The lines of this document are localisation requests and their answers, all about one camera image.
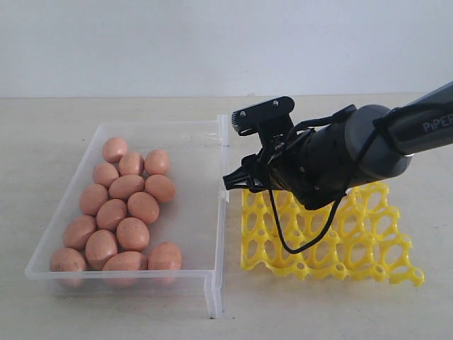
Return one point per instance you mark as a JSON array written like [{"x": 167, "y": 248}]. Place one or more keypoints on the brown egg second row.
[
  {"x": 123, "y": 187},
  {"x": 105, "y": 174},
  {"x": 161, "y": 188}
]

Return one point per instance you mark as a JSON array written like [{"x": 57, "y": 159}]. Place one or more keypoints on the brown egg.
[
  {"x": 131, "y": 163},
  {"x": 165, "y": 256},
  {"x": 125, "y": 261},
  {"x": 157, "y": 162},
  {"x": 114, "y": 149},
  {"x": 68, "y": 260}
]

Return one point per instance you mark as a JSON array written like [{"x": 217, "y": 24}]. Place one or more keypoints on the brown egg packed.
[
  {"x": 143, "y": 206},
  {"x": 132, "y": 234}
]

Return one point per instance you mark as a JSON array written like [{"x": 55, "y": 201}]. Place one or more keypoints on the yellow plastic egg tray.
[{"x": 363, "y": 241}]

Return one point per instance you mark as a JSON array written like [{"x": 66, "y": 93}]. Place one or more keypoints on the brown egg front left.
[{"x": 68, "y": 260}]

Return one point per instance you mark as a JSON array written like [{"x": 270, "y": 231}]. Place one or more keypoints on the brown egg third row middle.
[{"x": 110, "y": 214}]

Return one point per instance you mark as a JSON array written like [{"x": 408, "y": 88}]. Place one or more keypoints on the brown egg fourth row left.
[{"x": 78, "y": 231}]

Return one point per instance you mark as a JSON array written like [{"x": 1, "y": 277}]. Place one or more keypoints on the brown egg back left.
[{"x": 114, "y": 149}]

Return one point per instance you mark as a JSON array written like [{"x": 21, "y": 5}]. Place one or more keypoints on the clear plastic tray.
[{"x": 194, "y": 220}]

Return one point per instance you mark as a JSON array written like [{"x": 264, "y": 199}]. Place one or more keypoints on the brown egg second row right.
[{"x": 161, "y": 188}]

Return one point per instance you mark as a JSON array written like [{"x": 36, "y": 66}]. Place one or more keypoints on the brown egg fourth row middle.
[{"x": 100, "y": 247}]

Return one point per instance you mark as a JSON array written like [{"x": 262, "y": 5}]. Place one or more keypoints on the brown egg second row middle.
[{"x": 123, "y": 187}]

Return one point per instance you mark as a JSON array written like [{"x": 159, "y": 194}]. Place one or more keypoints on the brown egg back right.
[{"x": 157, "y": 162}]

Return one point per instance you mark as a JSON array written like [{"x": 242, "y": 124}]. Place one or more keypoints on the brown egg third row left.
[{"x": 92, "y": 198}]

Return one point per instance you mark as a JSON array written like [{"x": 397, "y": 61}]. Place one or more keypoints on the brown egg third row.
[
  {"x": 92, "y": 198},
  {"x": 110, "y": 214}
]

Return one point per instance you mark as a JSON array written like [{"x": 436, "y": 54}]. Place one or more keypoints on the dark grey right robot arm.
[{"x": 374, "y": 142}]

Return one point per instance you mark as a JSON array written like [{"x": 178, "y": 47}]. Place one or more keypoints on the brown egg front middle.
[{"x": 125, "y": 261}]

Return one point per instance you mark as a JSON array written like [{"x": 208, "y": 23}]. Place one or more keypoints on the brown egg second row left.
[{"x": 105, "y": 174}]

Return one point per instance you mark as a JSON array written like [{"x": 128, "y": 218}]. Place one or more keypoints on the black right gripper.
[{"x": 294, "y": 170}]

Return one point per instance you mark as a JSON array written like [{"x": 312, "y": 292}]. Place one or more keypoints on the brown egg front right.
[{"x": 165, "y": 256}]

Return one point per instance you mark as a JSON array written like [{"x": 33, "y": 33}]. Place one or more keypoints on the brown egg back middle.
[{"x": 131, "y": 163}]

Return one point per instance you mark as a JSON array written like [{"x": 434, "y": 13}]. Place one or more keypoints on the brown egg fourth row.
[
  {"x": 100, "y": 247},
  {"x": 78, "y": 231}
]

